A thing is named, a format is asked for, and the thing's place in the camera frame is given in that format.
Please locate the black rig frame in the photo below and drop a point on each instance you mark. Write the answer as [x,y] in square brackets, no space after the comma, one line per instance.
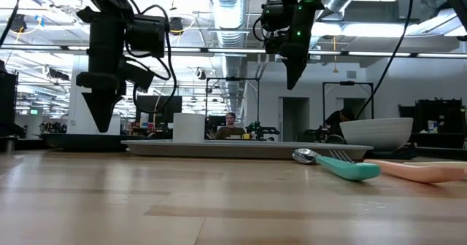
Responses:
[346,82]
[219,78]

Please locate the black monitor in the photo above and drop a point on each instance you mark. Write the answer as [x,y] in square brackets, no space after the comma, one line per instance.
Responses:
[160,110]

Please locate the white canister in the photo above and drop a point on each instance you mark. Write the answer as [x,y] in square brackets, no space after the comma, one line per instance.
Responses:
[144,120]

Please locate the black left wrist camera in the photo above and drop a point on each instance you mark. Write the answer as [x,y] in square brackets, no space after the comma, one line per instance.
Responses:
[146,35]

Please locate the white ribbed bowl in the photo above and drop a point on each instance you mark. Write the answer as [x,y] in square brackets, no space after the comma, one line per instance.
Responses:
[376,133]

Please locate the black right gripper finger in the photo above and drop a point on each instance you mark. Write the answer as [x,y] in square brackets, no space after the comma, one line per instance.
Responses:
[293,73]

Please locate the black cabinet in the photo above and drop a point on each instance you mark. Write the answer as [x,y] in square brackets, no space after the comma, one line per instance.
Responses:
[7,103]

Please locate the dark navy cloth napkin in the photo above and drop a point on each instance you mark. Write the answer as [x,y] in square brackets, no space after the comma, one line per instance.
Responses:
[397,153]

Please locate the yellow hanging tag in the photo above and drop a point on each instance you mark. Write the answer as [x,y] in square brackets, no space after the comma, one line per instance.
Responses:
[335,68]

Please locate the grey plastic tray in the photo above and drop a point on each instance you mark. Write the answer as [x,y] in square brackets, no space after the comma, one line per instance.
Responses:
[237,151]

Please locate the black shelf unit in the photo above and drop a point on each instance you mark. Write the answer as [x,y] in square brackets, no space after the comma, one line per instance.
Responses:
[441,117]

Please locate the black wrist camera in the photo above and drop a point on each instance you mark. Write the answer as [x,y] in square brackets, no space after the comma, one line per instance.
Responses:
[146,35]
[273,15]

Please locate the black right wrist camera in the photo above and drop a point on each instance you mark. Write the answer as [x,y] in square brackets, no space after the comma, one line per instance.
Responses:
[273,15]

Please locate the small black robot arm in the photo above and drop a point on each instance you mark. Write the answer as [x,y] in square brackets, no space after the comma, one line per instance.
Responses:
[261,130]

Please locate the silver ventilation duct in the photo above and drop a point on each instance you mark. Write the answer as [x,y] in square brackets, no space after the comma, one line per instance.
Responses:
[228,11]

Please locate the white mug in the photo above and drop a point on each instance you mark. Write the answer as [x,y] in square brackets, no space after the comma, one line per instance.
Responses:
[188,127]

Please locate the green sign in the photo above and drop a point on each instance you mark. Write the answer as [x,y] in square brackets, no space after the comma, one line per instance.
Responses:
[34,112]

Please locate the black ceiling camera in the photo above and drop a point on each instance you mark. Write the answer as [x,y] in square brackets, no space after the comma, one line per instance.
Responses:
[176,26]

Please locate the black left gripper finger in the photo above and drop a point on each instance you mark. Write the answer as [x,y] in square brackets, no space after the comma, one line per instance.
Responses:
[102,110]

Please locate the white pillar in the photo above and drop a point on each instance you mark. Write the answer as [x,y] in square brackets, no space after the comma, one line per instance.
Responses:
[74,106]

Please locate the person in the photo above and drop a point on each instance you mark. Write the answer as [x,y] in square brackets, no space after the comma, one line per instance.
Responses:
[230,130]
[335,123]

